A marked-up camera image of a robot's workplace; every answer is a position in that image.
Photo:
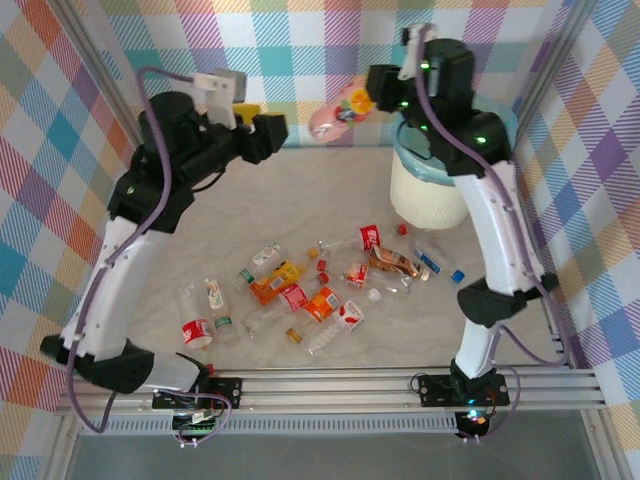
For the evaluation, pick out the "pink plastic bottle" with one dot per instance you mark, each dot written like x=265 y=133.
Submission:
x=327 y=125

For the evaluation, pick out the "long clear bottle red label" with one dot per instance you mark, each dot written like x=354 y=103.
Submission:
x=370 y=236

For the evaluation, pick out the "clear bottle crane print label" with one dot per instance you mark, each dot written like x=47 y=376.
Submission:
x=216 y=297

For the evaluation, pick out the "orange yellow label bottle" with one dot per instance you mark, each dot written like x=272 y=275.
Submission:
x=272 y=282

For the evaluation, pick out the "small bottle red white label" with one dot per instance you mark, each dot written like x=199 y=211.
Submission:
x=358 y=275

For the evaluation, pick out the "wide clear bottle red label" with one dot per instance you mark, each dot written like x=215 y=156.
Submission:
x=196 y=332

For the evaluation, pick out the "clear bottle red label red cap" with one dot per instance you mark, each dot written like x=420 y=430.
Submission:
x=295 y=297

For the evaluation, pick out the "clear bottle white cap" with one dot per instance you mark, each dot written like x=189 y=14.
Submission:
x=375 y=295

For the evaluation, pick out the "orange label bottle amber cap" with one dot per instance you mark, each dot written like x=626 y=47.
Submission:
x=322 y=305

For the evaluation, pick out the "ribbed bottle red white label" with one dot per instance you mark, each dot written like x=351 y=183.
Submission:
x=350 y=314

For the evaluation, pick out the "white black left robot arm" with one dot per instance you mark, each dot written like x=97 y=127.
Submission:
x=125 y=260

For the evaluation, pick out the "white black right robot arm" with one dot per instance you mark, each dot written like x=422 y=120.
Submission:
x=495 y=240

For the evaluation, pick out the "white ribbed plastic bin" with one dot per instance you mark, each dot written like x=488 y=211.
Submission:
x=425 y=200

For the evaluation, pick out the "colourful plaid backdrop cloth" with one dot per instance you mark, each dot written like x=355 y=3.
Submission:
x=300 y=40

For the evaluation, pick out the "clear bottle green white label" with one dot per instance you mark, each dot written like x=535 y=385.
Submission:
x=265 y=252

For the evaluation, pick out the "clear bottle blue label cap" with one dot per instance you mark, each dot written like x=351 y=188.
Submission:
x=429 y=261

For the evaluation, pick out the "brown label plastic bottle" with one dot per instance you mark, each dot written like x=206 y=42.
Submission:
x=390 y=262

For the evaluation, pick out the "small circuit board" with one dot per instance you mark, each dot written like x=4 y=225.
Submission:
x=475 y=419
x=197 y=427

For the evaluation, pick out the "aluminium frame post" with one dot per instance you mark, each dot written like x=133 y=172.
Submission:
x=112 y=85
x=559 y=50

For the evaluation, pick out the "aluminium front frame rail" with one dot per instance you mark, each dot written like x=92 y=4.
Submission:
x=325 y=395

